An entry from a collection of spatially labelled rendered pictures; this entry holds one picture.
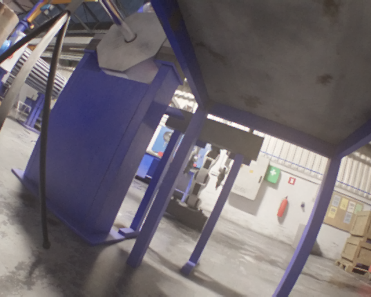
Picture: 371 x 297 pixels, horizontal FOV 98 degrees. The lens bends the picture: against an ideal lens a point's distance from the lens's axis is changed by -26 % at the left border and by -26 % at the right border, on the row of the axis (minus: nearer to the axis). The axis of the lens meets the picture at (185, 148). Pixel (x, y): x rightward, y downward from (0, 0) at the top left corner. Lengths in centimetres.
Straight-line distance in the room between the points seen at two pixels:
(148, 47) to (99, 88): 36
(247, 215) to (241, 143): 488
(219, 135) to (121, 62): 71
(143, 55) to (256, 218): 542
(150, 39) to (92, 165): 77
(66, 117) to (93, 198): 54
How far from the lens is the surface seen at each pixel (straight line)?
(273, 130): 94
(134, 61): 124
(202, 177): 266
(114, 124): 112
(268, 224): 612
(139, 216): 137
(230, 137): 129
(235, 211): 608
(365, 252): 520
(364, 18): 48
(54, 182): 130
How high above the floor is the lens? 44
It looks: 9 degrees up
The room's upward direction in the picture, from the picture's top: 25 degrees clockwise
